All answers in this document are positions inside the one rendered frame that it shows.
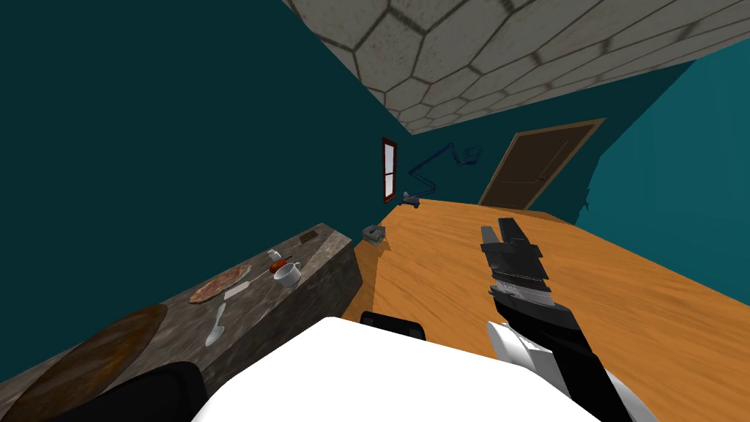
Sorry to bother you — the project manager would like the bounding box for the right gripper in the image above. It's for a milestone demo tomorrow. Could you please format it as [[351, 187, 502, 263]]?
[[480, 217, 552, 287]]

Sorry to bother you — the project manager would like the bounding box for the brown door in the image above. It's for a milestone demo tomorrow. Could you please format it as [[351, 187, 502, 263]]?
[[478, 117, 606, 212]]

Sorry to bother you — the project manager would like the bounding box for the blue jointed desk lamp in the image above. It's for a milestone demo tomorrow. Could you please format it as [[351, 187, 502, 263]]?
[[398, 141, 485, 210]]

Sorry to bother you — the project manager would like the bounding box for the red framed window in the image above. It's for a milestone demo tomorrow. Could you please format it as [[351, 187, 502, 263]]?
[[381, 137, 399, 205]]

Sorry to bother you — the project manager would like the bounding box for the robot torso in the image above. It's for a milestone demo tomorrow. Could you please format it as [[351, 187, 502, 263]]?
[[190, 311, 606, 422]]

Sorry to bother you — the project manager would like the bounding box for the white mug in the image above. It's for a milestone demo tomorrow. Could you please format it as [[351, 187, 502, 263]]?
[[272, 261, 303, 289]]

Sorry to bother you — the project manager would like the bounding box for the white spatula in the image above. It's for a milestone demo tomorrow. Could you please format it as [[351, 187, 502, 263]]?
[[223, 272, 276, 301]]

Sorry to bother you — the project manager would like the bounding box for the flat round pizza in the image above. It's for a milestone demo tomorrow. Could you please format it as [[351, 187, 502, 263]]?
[[187, 264, 253, 306]]

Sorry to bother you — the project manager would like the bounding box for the round brown wooden board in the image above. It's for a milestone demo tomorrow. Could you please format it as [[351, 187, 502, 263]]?
[[0, 303, 169, 422]]

